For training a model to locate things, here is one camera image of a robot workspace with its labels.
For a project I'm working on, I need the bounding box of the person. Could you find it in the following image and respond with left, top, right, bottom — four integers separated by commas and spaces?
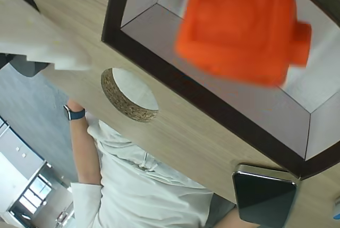
70, 117, 237, 228

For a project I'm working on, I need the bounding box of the black smartphone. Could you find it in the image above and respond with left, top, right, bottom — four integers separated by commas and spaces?
232, 163, 298, 224

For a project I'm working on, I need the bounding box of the brown box white inside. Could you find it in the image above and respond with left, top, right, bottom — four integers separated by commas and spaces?
101, 0, 340, 181

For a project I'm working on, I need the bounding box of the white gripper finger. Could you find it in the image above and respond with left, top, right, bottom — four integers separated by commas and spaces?
0, 0, 92, 72

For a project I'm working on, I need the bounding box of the orange cube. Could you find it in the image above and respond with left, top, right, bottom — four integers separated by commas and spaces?
174, 0, 313, 87

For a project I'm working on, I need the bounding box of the dark blue wristwatch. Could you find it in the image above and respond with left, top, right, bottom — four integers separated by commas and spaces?
63, 105, 86, 121

